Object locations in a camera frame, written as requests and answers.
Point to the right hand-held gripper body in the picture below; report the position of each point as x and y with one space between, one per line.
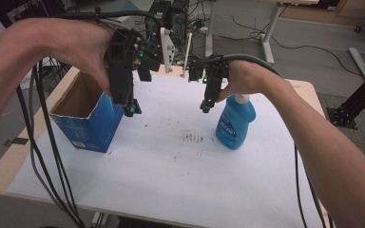
215 71

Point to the person's right hand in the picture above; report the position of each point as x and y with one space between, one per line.
250 79

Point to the blue bottle with white cap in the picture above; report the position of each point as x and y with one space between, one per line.
234 123

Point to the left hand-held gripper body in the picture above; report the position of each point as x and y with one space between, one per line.
120 66

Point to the person's left hand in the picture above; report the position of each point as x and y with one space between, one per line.
76 44

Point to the black metal stand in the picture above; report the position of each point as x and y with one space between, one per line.
358 101

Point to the blue cardboard box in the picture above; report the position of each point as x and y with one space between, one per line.
92 123

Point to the white desk frame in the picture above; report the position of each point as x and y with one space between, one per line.
267 38

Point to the black tape strip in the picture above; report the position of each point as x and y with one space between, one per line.
16 141

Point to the white table mat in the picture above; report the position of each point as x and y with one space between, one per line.
171 177

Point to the black equipment on stand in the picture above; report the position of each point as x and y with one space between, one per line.
171 14

